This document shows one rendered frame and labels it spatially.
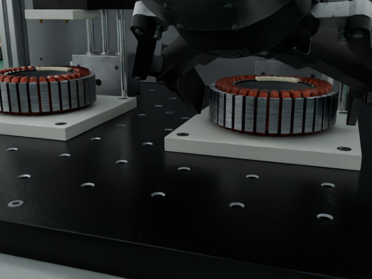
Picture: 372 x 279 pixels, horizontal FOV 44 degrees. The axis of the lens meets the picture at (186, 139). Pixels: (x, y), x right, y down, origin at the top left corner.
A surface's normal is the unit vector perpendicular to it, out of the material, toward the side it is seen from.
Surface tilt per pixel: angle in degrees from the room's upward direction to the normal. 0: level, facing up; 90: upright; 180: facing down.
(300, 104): 90
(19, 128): 90
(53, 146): 0
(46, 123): 0
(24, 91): 90
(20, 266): 0
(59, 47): 90
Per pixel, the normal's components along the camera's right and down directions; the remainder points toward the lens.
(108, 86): -0.32, 0.26
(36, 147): 0.00, -0.96
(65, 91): 0.64, 0.22
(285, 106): 0.00, 0.28
